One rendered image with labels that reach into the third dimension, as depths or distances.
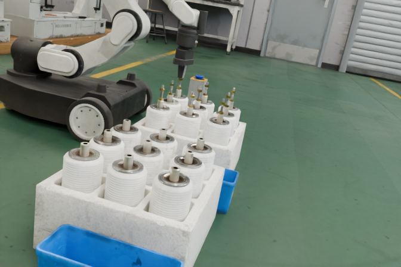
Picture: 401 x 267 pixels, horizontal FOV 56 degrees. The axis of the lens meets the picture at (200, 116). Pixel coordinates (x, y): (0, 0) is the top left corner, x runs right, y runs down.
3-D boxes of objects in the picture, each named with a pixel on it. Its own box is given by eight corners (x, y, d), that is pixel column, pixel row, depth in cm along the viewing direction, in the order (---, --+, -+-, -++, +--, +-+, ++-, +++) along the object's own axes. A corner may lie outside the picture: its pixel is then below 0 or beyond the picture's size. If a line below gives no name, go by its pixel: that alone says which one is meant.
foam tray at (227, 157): (125, 169, 146) (130, 126, 141) (159, 139, 183) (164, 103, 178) (223, 195, 139) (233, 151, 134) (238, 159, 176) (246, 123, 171)
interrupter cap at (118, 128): (108, 130, 113) (108, 128, 113) (120, 124, 120) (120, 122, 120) (132, 136, 112) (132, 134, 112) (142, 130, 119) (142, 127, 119)
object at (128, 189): (93, 235, 93) (99, 168, 88) (111, 217, 102) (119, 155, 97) (129, 247, 91) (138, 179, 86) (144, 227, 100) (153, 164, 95)
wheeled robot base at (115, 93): (-25, 109, 174) (-25, 36, 165) (43, 89, 223) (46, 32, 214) (104, 140, 165) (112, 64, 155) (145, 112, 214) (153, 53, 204)
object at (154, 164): (115, 213, 104) (122, 152, 99) (130, 198, 113) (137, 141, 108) (147, 223, 102) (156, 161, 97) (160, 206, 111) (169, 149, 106)
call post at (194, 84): (179, 140, 187) (190, 78, 178) (184, 136, 194) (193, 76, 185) (193, 143, 186) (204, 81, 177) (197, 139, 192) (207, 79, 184)
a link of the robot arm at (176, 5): (187, 28, 153) (163, 5, 153) (193, 27, 162) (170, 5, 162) (198, 16, 151) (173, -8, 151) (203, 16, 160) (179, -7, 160)
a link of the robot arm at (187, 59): (180, 60, 171) (184, 33, 167) (199, 65, 167) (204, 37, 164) (166, 62, 159) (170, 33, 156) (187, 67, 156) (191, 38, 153)
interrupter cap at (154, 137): (145, 140, 111) (145, 137, 111) (154, 133, 118) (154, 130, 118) (169, 146, 109) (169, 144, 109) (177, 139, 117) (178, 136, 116)
